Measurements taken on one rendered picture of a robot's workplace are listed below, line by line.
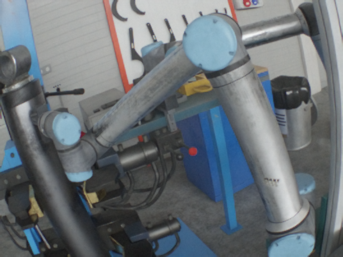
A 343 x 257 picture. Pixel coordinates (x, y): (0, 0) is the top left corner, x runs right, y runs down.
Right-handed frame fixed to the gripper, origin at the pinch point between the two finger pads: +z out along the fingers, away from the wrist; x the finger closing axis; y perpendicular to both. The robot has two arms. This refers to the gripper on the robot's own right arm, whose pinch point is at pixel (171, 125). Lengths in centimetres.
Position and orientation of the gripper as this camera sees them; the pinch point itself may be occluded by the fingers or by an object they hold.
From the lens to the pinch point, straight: 141.4
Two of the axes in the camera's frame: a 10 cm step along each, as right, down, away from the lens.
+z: 2.4, 9.2, 3.3
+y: 9.0, -3.3, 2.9
